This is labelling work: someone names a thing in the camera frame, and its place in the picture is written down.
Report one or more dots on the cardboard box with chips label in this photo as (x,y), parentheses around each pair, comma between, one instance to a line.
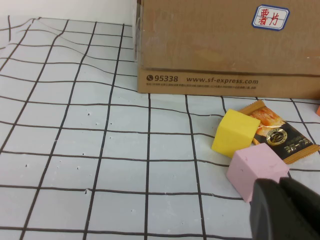
(212,50)

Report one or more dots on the orange foam cube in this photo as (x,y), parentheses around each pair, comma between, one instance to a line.
(318,111)

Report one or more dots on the white black grid tablecloth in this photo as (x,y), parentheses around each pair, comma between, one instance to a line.
(100,150)

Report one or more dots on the yellow foam cube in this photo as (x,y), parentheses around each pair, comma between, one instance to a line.
(232,135)

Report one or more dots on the small orange black snack packet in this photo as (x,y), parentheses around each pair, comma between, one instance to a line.
(282,137)

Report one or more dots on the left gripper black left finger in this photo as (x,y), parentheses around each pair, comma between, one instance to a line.
(270,215)

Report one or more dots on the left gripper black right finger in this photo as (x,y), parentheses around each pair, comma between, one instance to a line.
(305,205)

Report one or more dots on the pink foam cube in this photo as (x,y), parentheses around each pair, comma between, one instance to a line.
(255,167)

